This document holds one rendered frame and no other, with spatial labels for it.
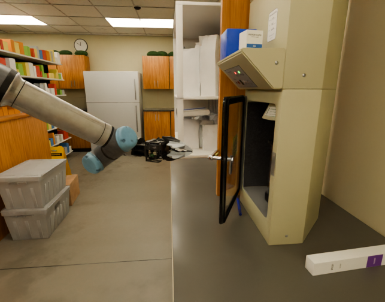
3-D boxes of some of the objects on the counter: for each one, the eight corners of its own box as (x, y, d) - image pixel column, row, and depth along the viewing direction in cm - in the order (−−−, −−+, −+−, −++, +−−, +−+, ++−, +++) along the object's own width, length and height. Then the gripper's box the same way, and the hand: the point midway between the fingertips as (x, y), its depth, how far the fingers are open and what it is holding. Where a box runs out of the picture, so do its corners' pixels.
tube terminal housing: (293, 197, 108) (315, 6, 89) (344, 241, 76) (394, -40, 58) (239, 199, 106) (249, 3, 87) (269, 245, 74) (294, -46, 55)
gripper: (130, 162, 86) (185, 169, 79) (129, 137, 84) (185, 142, 77) (144, 156, 94) (194, 162, 87) (142, 133, 92) (194, 137, 84)
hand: (190, 150), depth 85 cm, fingers closed
